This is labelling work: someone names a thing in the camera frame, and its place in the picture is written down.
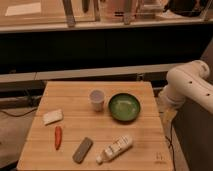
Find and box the red pepper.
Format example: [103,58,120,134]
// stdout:
[55,126,62,150]

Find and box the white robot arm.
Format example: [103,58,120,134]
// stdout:
[159,60,213,114]

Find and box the green bowl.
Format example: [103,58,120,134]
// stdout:
[108,93,141,122]

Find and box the white plastic bottle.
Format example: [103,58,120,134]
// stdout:
[96,135,133,164]

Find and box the grey stone block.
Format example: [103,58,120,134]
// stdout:
[72,137,93,164]

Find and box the white sponge block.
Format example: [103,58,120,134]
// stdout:
[43,109,63,125]

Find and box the white paper sheet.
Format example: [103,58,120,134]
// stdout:
[5,2,41,16]

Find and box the black cable beside table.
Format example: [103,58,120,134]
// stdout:
[165,119,177,171]

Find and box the black cable on floor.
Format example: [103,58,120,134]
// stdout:
[0,106,39,118]

